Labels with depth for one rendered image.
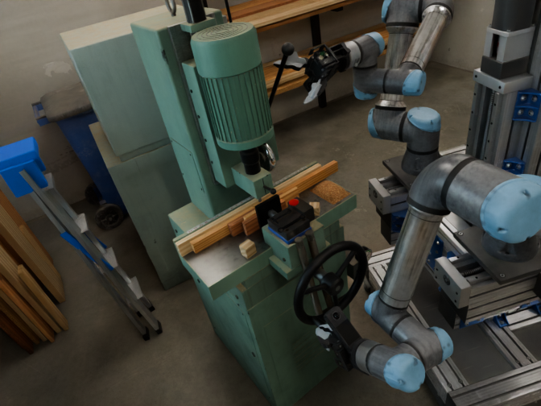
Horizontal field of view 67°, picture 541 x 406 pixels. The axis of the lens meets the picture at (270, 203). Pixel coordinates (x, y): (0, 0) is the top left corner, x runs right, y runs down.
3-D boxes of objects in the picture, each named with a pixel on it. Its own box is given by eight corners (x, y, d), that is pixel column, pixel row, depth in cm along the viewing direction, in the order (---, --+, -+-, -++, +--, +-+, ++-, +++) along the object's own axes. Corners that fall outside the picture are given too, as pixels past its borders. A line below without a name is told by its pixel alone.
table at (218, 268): (229, 321, 114) (223, 307, 110) (182, 265, 135) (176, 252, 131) (378, 218, 137) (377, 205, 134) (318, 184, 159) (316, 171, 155)
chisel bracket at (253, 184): (258, 204, 131) (253, 182, 126) (235, 187, 141) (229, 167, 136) (276, 193, 134) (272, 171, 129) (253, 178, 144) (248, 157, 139)
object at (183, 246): (182, 257, 129) (177, 246, 126) (179, 254, 131) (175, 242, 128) (322, 176, 153) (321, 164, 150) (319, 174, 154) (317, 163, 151)
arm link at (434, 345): (423, 308, 100) (390, 325, 95) (460, 341, 92) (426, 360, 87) (416, 330, 104) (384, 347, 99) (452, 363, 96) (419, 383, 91)
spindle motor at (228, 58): (237, 159, 114) (208, 46, 95) (207, 140, 126) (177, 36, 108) (286, 134, 121) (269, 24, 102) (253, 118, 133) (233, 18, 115)
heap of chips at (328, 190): (333, 205, 138) (332, 198, 136) (309, 190, 147) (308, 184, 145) (351, 193, 141) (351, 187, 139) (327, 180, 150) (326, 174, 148)
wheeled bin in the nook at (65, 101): (100, 239, 296) (32, 117, 238) (86, 205, 335) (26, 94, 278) (181, 201, 317) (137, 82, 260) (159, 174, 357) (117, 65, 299)
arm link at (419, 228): (410, 138, 85) (353, 316, 107) (453, 158, 77) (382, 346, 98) (445, 137, 91) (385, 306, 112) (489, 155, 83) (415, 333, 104)
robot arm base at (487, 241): (513, 222, 129) (519, 197, 123) (551, 253, 117) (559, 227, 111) (470, 235, 127) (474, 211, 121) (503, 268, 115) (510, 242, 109)
